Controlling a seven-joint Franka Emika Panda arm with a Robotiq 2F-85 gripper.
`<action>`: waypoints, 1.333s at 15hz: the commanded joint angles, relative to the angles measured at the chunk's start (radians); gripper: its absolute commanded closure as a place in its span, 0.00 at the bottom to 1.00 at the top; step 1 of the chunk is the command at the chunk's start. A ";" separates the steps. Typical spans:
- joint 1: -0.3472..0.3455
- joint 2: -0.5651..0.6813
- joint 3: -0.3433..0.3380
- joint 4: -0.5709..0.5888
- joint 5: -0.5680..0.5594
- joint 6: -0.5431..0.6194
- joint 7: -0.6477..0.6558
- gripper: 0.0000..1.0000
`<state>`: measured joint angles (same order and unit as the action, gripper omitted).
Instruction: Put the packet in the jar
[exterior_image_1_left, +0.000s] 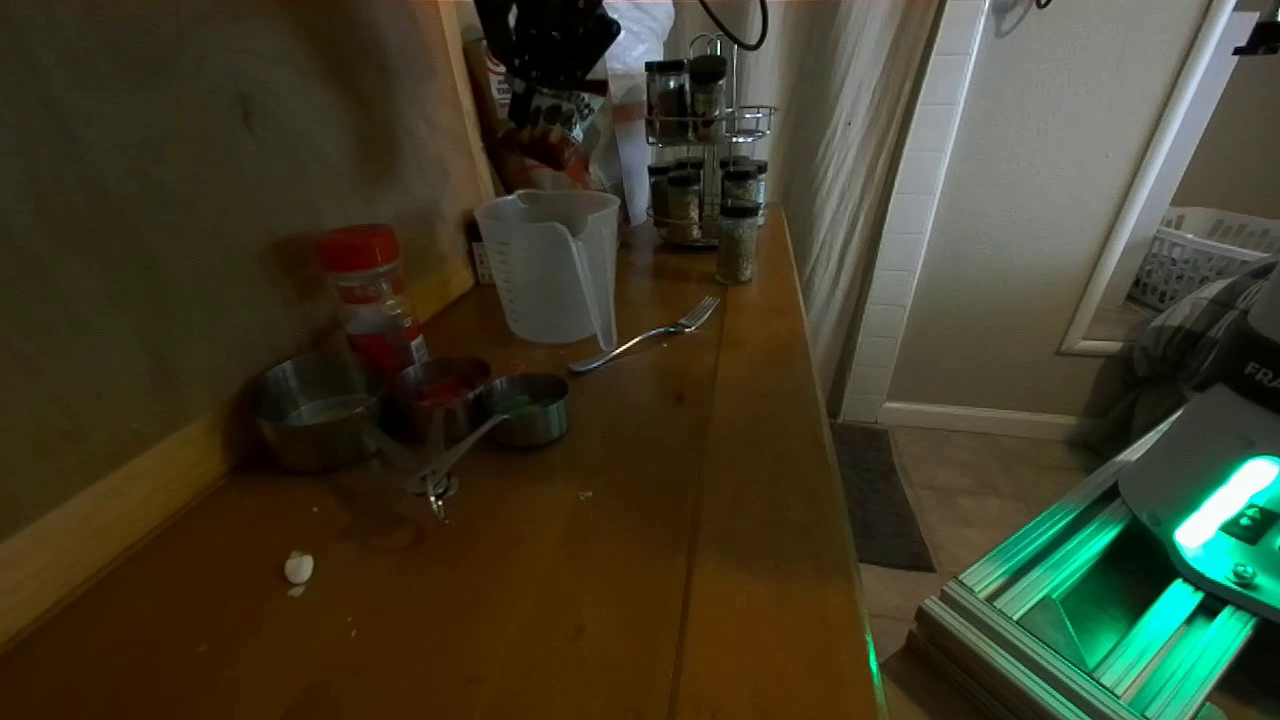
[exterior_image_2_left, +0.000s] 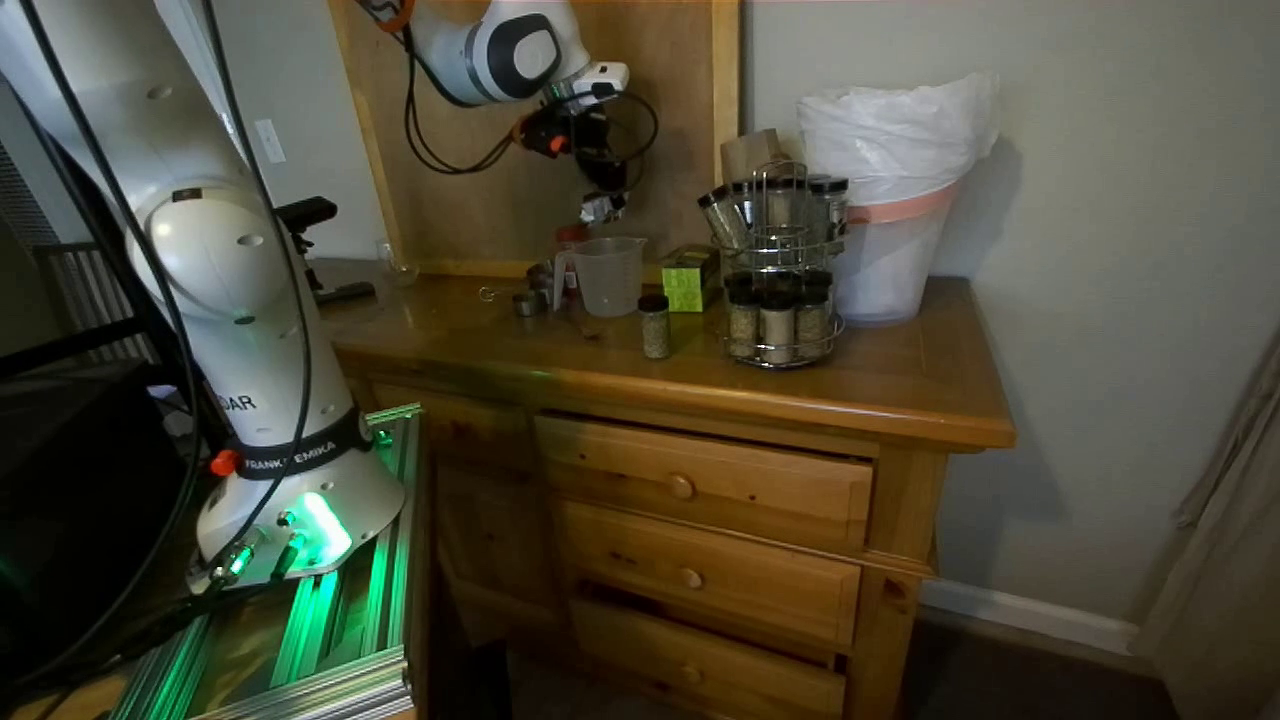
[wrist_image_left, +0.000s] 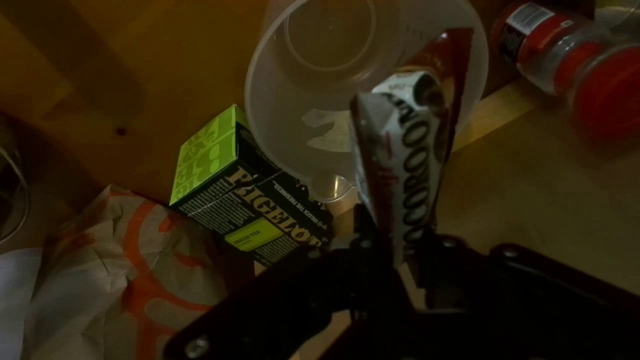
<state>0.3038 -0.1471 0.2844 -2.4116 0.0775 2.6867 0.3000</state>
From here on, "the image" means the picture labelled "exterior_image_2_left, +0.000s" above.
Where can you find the white baseboard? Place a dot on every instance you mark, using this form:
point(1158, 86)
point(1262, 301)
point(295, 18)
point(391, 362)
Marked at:
point(1040, 622)

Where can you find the wide wooden drawer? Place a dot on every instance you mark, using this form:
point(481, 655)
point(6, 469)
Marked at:
point(723, 675)
point(747, 473)
point(747, 583)

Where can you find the clear plastic measuring jug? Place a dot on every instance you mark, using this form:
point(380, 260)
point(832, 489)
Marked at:
point(610, 276)

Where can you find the white light switch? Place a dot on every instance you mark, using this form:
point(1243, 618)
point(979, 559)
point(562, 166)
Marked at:
point(271, 142)

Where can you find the wooden back panel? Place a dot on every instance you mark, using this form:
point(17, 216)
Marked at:
point(441, 212)

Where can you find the round spice rack with jars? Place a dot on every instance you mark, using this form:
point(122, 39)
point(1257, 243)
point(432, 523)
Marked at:
point(782, 264)

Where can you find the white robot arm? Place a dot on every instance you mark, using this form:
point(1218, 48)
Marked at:
point(224, 264)

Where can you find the beige curtain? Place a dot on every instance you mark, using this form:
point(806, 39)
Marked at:
point(1224, 562)

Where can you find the bin with white bag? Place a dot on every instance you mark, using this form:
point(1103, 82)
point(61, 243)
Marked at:
point(900, 174)

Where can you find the green packet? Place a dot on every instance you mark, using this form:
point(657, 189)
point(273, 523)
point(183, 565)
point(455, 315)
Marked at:
point(686, 284)

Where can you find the black camera on stand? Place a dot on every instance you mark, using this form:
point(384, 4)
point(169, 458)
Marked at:
point(311, 216)

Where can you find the small steel measuring cup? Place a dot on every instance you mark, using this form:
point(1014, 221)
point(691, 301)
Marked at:
point(535, 297)

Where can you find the red capped spice bottle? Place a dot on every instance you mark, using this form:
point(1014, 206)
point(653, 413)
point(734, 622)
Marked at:
point(569, 243)

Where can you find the spice jar with black cap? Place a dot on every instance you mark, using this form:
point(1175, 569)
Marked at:
point(653, 324)

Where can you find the wooden dresser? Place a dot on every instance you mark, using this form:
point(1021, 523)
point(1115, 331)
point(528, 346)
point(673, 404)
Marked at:
point(747, 400)

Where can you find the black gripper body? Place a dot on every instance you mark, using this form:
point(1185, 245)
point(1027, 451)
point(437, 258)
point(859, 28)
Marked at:
point(592, 146)

